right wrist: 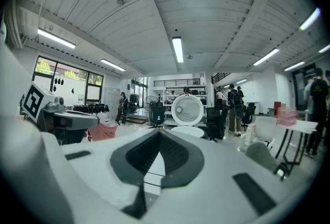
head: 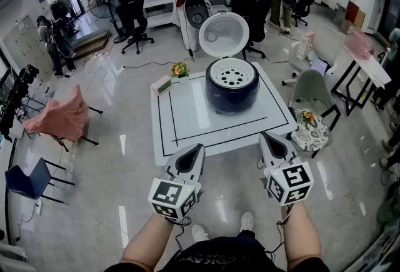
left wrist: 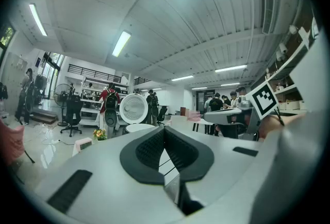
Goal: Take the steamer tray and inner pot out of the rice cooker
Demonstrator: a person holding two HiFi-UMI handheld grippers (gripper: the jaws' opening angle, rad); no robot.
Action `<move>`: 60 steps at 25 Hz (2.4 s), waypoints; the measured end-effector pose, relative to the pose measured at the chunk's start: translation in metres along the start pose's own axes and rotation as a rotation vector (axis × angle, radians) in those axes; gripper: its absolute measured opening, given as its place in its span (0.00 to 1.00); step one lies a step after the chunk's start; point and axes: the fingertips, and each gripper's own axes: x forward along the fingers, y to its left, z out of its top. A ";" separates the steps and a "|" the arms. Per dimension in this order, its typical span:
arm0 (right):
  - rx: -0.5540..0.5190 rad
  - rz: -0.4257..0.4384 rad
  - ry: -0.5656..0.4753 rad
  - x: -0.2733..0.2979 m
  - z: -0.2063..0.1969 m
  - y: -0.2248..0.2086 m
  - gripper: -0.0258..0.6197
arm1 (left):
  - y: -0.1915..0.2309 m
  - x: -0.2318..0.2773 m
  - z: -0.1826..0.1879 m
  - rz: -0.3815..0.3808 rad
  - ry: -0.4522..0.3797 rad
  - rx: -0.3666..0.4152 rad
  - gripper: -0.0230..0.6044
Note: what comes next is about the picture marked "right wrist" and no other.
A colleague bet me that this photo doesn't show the black framed window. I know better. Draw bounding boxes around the black framed window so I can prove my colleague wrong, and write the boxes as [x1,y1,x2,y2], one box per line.
[32,55,105,106]

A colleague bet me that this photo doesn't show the white office chair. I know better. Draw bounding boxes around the white office chair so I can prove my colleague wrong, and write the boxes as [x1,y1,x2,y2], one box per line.
[254,116,278,150]

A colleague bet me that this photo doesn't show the stack of pink boxes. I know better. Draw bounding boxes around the stack of pink boxes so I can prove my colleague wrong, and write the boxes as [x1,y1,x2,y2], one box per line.
[276,106,298,126]

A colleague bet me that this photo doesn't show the red brown boards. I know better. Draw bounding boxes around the red brown boards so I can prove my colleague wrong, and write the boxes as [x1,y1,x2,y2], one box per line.
[273,101,287,116]

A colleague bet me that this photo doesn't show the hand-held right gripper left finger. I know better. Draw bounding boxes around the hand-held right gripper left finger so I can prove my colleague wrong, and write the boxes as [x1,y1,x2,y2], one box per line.
[61,129,161,224]

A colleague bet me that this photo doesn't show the pale moulded chair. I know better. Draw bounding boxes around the pale moulded chair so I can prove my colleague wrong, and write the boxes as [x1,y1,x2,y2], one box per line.
[244,141,292,180]

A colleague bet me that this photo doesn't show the dark blue rice cooker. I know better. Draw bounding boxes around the dark blue rice cooker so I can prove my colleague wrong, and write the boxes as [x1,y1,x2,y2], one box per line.
[170,94,207,140]

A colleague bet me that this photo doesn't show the black framed desk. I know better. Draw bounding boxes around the black framed desk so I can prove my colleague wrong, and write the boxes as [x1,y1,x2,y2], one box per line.
[273,119,319,167]

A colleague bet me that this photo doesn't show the black door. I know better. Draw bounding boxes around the black door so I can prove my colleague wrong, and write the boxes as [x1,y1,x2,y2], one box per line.
[292,63,317,112]

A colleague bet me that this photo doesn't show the pink cloth covered chair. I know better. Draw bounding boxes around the pink cloth covered chair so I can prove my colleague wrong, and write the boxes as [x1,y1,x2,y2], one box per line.
[87,121,119,142]

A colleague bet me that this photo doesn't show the black balcony railing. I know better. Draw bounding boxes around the black balcony railing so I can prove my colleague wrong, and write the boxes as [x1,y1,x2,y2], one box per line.
[153,78,202,88]

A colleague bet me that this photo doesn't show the grey lockers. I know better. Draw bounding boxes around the grey lockers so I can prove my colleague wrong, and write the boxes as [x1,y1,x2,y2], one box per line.
[103,87,122,118]

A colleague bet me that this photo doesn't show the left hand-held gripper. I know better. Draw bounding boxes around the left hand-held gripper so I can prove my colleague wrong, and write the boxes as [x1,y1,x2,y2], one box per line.
[20,80,100,145]

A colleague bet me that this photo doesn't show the black office chair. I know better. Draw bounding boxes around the black office chair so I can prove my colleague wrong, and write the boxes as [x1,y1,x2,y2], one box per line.
[241,103,257,131]
[148,101,166,129]
[204,107,229,143]

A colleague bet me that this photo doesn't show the glass entrance door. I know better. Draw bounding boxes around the glass entrance door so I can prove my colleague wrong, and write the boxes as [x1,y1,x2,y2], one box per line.
[130,77,149,110]

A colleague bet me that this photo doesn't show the white and pink carton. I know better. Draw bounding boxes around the white and pink carton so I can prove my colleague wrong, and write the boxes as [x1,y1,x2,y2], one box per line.
[239,124,256,152]

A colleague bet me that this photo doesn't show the wooden platform step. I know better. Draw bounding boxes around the wooden platform step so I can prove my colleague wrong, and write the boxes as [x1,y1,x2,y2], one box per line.
[125,115,150,125]

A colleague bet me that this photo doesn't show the black staircase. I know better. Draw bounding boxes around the black staircase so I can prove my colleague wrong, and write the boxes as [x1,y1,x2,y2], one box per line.
[211,72,232,101]

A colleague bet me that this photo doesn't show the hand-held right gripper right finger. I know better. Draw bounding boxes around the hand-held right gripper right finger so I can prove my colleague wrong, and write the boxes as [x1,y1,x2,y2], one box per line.
[143,129,307,224]

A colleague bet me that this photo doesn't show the black standing fan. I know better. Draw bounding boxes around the black standing fan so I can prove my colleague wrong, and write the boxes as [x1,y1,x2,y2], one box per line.
[143,95,159,126]

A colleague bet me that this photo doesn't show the white shelving unit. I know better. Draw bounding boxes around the white shelving unit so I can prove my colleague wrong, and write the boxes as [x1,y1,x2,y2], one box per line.
[162,85,208,126]

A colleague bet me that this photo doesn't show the row of black headsets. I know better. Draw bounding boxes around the row of black headsets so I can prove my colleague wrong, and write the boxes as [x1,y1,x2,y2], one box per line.
[73,104,110,115]

